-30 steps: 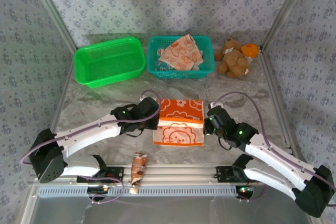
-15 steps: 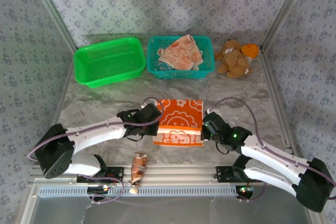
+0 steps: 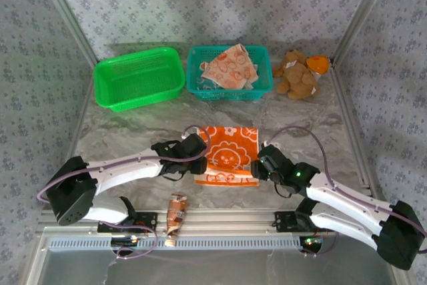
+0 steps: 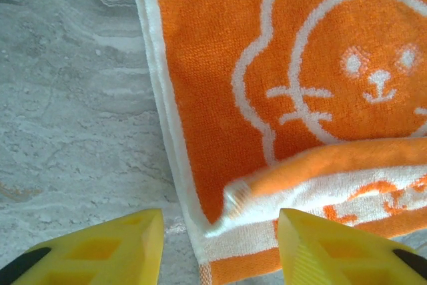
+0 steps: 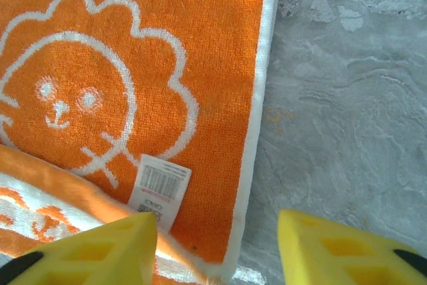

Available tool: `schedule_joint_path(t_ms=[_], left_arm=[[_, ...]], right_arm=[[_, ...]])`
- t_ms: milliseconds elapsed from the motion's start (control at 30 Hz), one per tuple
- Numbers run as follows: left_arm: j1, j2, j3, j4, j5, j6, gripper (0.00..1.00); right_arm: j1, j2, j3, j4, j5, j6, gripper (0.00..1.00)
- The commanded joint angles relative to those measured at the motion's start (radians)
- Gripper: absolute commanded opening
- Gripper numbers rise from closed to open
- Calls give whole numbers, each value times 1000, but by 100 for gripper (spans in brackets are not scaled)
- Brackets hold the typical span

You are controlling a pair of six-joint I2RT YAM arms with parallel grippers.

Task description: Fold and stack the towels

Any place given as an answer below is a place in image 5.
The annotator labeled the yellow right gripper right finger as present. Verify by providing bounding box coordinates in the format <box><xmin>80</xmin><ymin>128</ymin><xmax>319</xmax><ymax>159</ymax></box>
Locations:
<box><xmin>278</xmin><ymin>208</ymin><xmax>427</xmax><ymax>285</ymax></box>

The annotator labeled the orange lion print towel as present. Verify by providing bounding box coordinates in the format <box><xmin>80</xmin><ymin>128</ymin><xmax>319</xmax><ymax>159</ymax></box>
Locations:
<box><xmin>0</xmin><ymin>0</ymin><xmax>285</xmax><ymax>285</ymax></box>

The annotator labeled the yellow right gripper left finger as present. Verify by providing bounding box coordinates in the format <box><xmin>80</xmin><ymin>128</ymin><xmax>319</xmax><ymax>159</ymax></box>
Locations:
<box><xmin>0</xmin><ymin>212</ymin><xmax>158</xmax><ymax>285</ymax></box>

